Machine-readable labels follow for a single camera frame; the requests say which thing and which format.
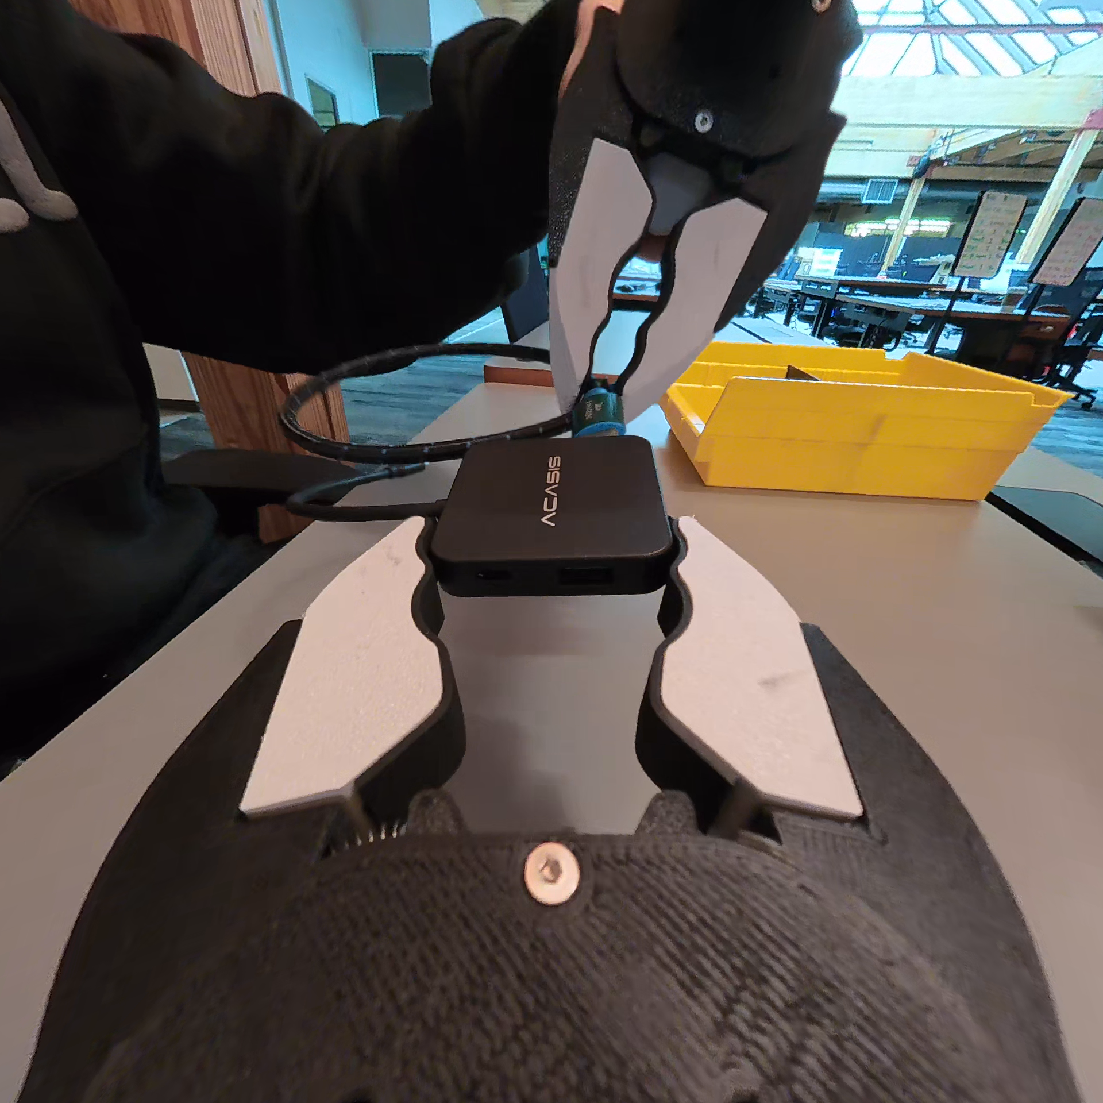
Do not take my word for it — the black usb hub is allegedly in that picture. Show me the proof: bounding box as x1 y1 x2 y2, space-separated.
428 434 675 597

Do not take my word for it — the black desk mat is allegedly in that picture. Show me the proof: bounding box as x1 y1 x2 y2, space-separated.
986 484 1103 588

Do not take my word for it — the row of office desks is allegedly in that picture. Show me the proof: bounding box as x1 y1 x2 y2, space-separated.
758 258 1103 363

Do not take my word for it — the black office chair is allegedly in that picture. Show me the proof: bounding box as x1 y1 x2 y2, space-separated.
1032 296 1103 410

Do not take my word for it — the person's black hoodie torso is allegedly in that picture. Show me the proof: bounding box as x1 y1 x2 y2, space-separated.
0 0 346 777

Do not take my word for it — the person's left forearm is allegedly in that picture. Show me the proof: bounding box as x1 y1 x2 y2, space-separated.
285 13 577 376

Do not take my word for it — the whiteboard on stand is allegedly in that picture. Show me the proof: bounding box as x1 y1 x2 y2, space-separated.
1030 198 1103 290
952 191 1030 282

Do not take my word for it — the yellow plastic bin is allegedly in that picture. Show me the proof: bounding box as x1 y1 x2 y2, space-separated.
662 339 1074 502

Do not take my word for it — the thin black hub cable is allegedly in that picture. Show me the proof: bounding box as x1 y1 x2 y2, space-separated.
285 463 449 523

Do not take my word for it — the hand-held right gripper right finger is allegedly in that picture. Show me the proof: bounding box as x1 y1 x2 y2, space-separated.
636 514 866 838

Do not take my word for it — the black chair armrest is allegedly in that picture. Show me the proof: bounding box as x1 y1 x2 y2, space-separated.
162 447 368 536

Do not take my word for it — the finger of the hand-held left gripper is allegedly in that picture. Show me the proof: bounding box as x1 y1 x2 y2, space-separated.
550 140 653 408
615 204 770 425

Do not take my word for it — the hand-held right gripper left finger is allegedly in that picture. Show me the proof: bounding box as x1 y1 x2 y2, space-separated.
239 514 469 819

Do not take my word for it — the black chair back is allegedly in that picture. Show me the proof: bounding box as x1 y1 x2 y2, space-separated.
502 257 553 342

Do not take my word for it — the braided usb cable teal plug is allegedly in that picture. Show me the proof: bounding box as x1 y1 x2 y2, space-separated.
280 342 627 463

